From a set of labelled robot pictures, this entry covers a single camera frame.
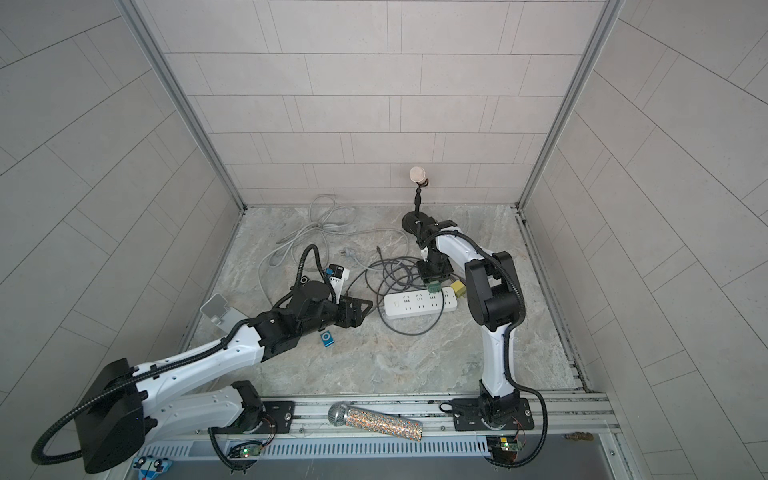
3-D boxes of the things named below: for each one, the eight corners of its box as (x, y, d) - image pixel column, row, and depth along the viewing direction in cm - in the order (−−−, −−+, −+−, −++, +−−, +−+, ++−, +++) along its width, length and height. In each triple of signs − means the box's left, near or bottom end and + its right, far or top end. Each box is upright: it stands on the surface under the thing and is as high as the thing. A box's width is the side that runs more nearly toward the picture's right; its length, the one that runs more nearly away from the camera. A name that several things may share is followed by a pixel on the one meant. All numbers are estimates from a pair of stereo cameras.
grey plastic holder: (217, 324, 88) (198, 308, 79) (235, 309, 91) (218, 292, 83) (230, 336, 86) (211, 321, 77) (247, 319, 89) (231, 303, 80)
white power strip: (384, 319, 90) (384, 315, 87) (382, 300, 94) (382, 295, 91) (458, 309, 92) (460, 305, 89) (453, 291, 96) (455, 286, 93)
